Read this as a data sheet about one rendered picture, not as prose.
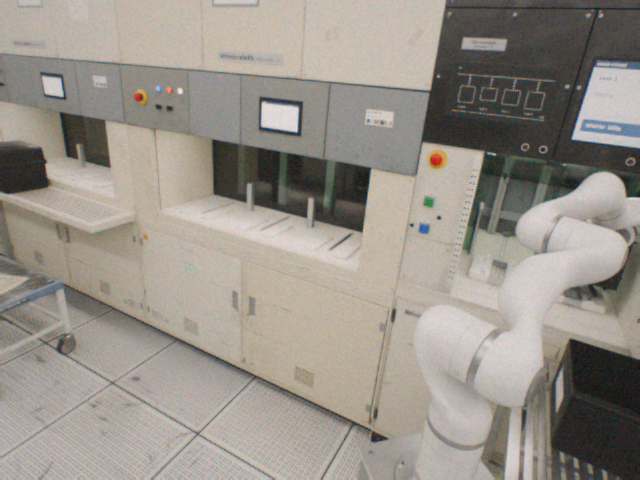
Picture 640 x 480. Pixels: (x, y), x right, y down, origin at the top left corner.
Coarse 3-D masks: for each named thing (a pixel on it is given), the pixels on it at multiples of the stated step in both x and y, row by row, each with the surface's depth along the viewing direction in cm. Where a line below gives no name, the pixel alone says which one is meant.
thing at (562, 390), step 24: (576, 360) 115; (600, 360) 111; (624, 360) 108; (552, 384) 118; (576, 384) 117; (600, 384) 113; (624, 384) 110; (552, 408) 108; (576, 408) 92; (600, 408) 89; (624, 408) 112; (552, 432) 100; (576, 432) 94; (600, 432) 91; (624, 432) 88; (576, 456) 95; (600, 456) 92; (624, 456) 90
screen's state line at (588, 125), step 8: (584, 120) 110; (592, 120) 109; (600, 120) 108; (584, 128) 110; (592, 128) 109; (600, 128) 109; (608, 128) 108; (616, 128) 107; (624, 128) 106; (632, 128) 105; (632, 136) 106
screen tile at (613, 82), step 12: (600, 72) 105; (600, 84) 106; (612, 84) 105; (624, 84) 103; (636, 96) 103; (588, 108) 109; (600, 108) 107; (612, 108) 106; (624, 108) 105; (636, 108) 104
